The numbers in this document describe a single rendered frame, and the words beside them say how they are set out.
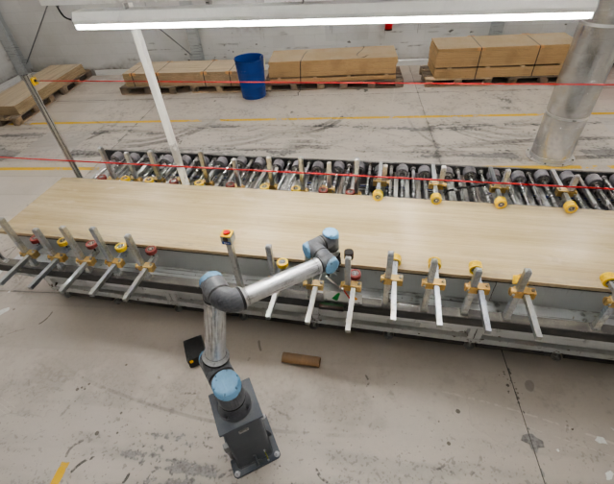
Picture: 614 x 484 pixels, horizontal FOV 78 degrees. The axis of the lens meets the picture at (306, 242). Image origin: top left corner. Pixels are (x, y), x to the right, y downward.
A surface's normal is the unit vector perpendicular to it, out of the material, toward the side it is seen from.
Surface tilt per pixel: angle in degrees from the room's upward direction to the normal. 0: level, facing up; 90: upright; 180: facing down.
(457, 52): 90
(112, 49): 90
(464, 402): 0
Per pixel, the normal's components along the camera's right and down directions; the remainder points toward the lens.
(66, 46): -0.10, 0.67
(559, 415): -0.06, -0.74
